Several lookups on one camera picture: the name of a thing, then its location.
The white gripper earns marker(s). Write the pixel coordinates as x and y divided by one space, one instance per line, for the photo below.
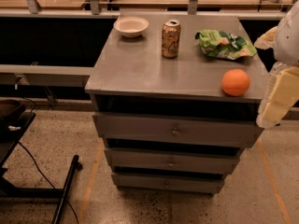
288 41

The orange fruit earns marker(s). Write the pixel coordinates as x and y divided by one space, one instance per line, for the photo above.
235 82

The gold orange soda can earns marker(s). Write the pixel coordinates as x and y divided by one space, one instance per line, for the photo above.
170 38

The green chip bag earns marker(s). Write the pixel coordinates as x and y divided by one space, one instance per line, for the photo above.
218 44

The top grey drawer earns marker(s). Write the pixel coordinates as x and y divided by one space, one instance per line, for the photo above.
208 132

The grey drawer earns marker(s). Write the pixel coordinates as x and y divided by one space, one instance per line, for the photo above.
208 132
166 183
158 160

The grey drawer cabinet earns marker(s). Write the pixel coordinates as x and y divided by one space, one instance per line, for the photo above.
131 77

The middle grey drawer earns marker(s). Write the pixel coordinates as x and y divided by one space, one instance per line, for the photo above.
158 160

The white bowl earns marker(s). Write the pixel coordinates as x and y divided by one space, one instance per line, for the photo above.
131 27

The bottom grey drawer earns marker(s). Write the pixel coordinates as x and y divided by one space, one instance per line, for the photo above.
166 183

